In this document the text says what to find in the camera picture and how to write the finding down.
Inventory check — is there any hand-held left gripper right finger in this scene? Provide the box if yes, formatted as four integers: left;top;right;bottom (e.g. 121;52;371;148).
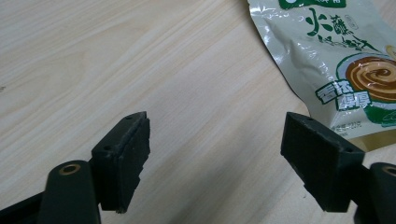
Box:
280;111;366;214

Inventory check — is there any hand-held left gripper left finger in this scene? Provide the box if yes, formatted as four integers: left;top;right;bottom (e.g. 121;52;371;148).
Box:
89;110;151;215

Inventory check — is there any beige and green sauce pouch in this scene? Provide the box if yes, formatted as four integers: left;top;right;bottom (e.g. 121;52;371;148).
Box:
247;0;396;153

